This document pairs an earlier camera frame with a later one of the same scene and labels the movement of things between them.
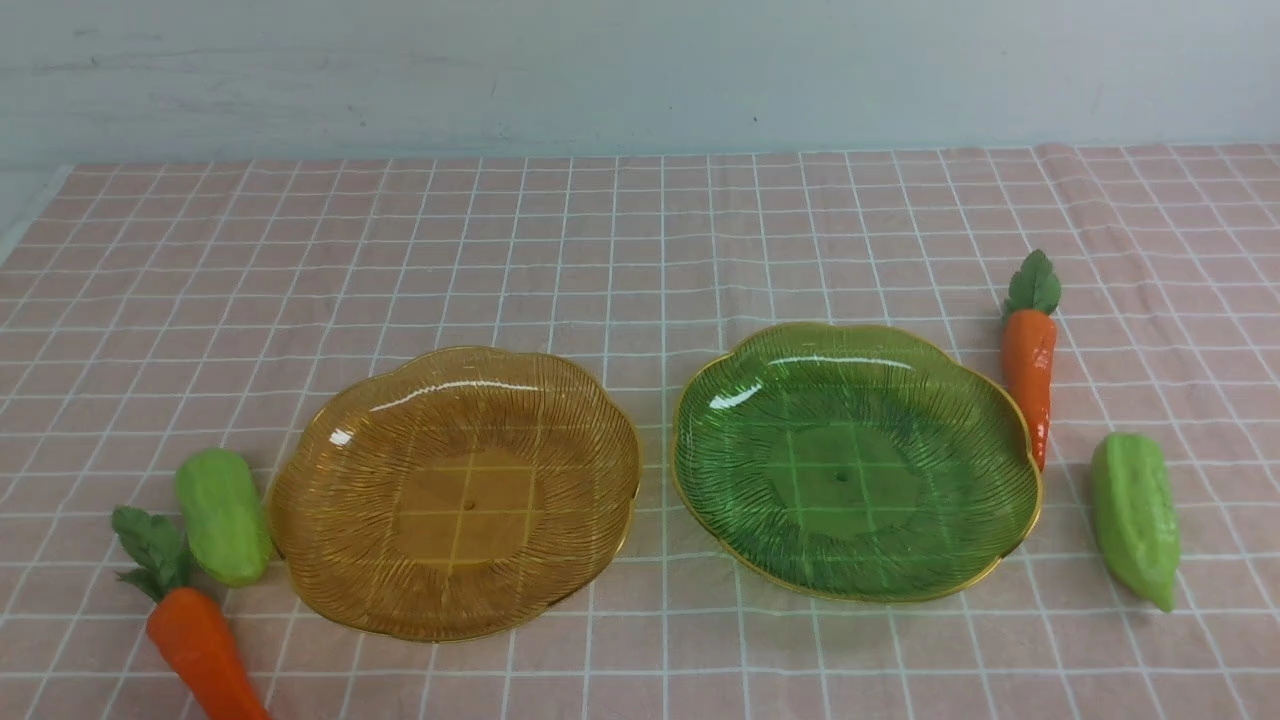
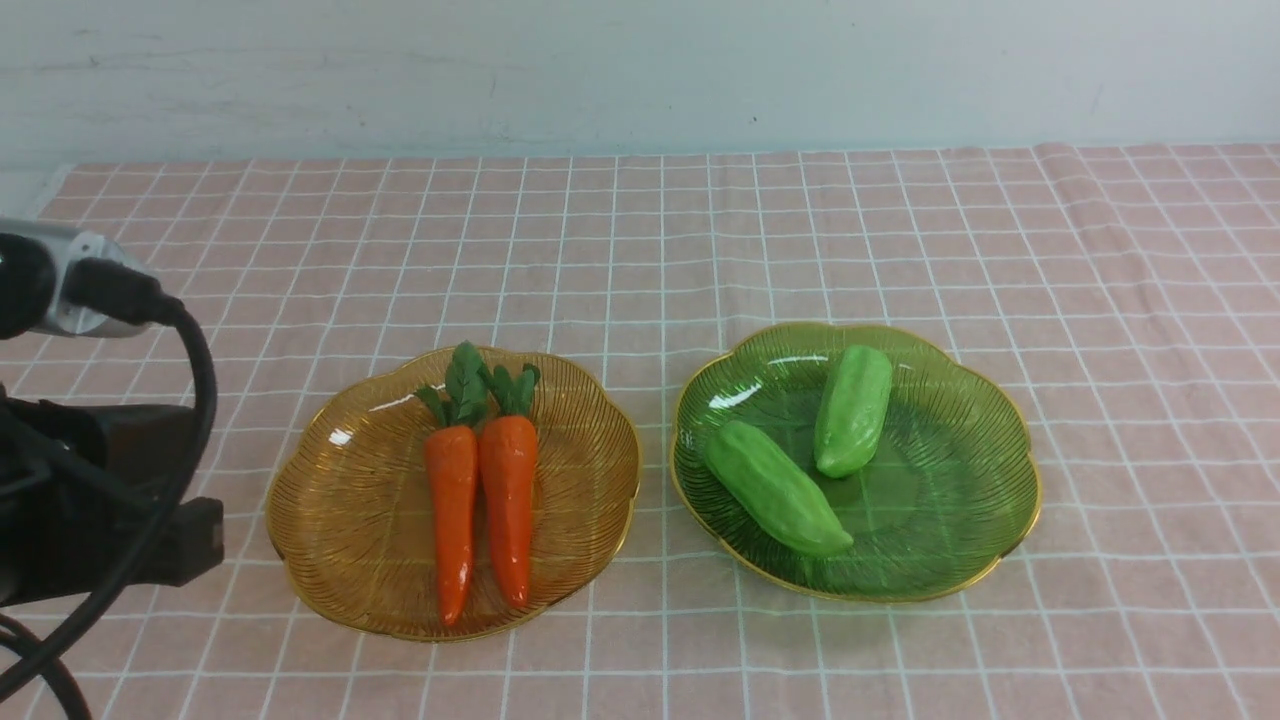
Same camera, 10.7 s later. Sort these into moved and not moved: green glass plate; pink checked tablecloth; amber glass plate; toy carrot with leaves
Moved: toy carrot with leaves
Not moved: amber glass plate; pink checked tablecloth; green glass plate
